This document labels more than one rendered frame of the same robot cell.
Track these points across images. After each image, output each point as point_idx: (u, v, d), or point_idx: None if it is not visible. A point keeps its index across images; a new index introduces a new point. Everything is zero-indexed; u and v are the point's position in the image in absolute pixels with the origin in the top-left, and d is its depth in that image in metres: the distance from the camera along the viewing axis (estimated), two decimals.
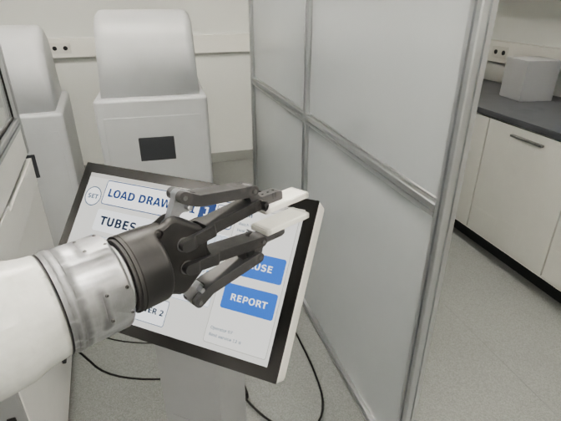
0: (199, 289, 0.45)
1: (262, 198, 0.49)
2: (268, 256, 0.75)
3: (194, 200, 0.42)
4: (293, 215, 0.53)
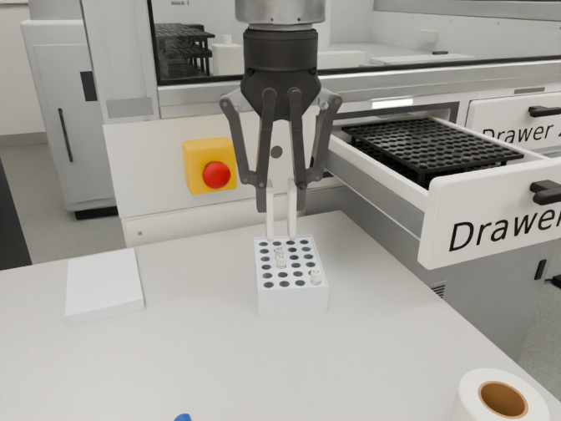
0: (238, 105, 0.45)
1: (304, 187, 0.50)
2: None
3: (331, 111, 0.46)
4: (272, 224, 0.52)
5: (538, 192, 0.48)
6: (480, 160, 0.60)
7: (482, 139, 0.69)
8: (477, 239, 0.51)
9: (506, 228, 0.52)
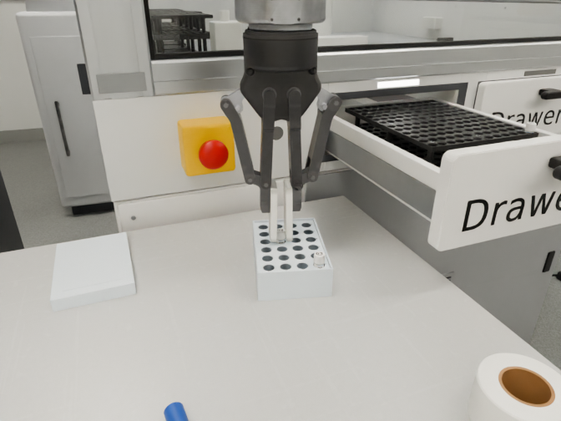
0: (239, 106, 0.45)
1: (300, 187, 0.50)
2: None
3: (329, 112, 0.46)
4: (275, 225, 0.52)
5: (558, 166, 0.44)
6: (492, 139, 0.57)
7: (492, 119, 0.66)
8: (492, 219, 0.48)
9: (523, 207, 0.49)
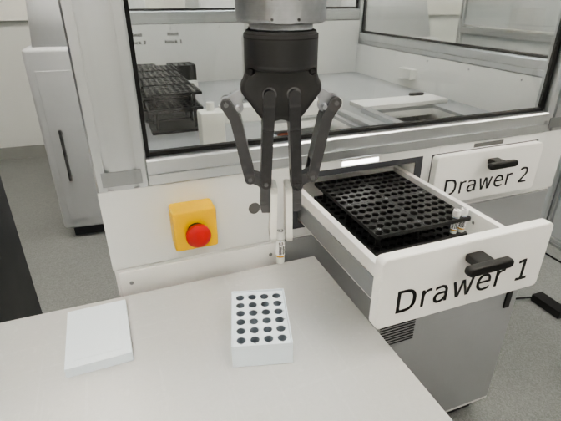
0: (239, 106, 0.45)
1: (300, 187, 0.50)
2: None
3: (330, 113, 0.46)
4: (275, 225, 0.52)
5: (468, 266, 0.56)
6: (430, 225, 0.68)
7: (437, 197, 0.77)
8: (421, 302, 0.59)
9: (447, 291, 0.60)
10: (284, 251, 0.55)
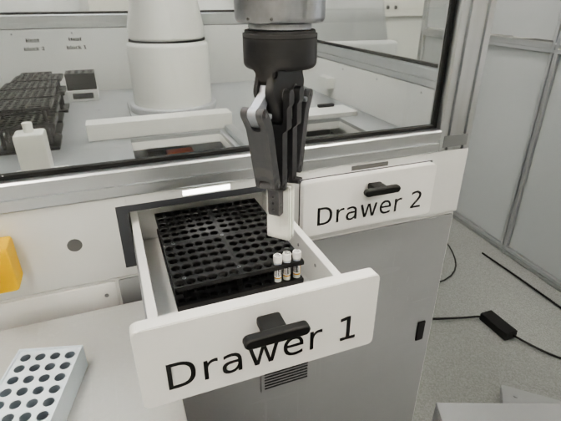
0: None
1: (268, 190, 0.50)
2: None
3: (247, 121, 0.43)
4: (276, 221, 0.53)
5: (246, 335, 0.45)
6: (249, 271, 0.58)
7: None
8: (205, 374, 0.49)
9: (240, 360, 0.50)
10: (279, 275, 0.60)
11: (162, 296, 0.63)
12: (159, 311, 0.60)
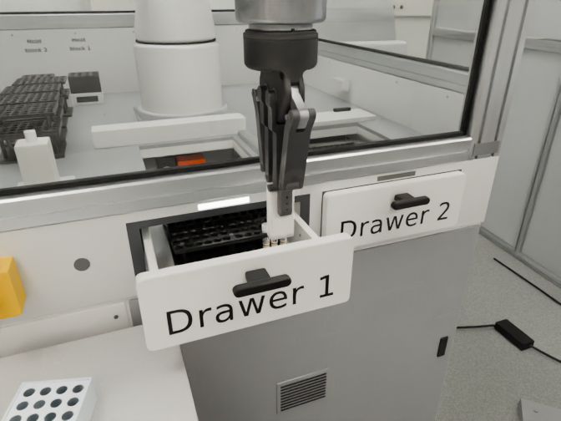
0: (304, 112, 0.43)
1: None
2: None
3: None
4: (285, 221, 0.53)
5: (235, 285, 0.53)
6: (240, 238, 0.65)
7: None
8: (200, 322, 0.56)
9: (231, 311, 0.57)
10: (267, 242, 0.67)
11: (163, 262, 0.71)
12: None
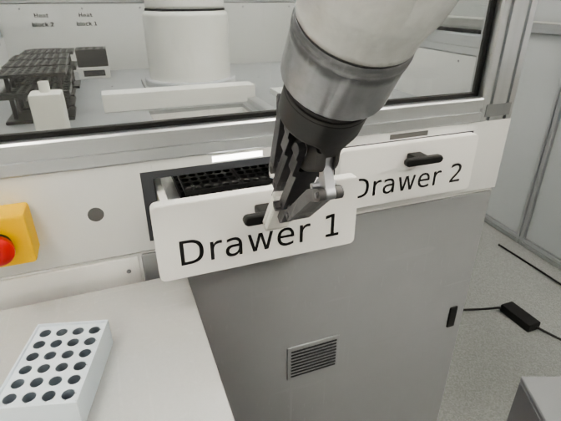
0: (331, 180, 0.40)
1: (286, 183, 0.50)
2: None
3: None
4: None
5: (245, 215, 0.55)
6: (248, 182, 0.67)
7: None
8: (211, 255, 0.58)
9: (241, 244, 0.59)
10: None
11: None
12: None
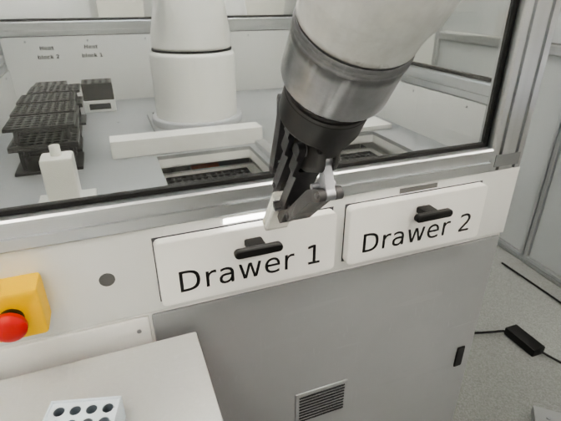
0: (331, 180, 0.40)
1: None
2: None
3: None
4: None
5: (236, 249, 0.63)
6: None
7: None
8: (207, 282, 0.67)
9: (233, 273, 0.68)
10: None
11: None
12: None
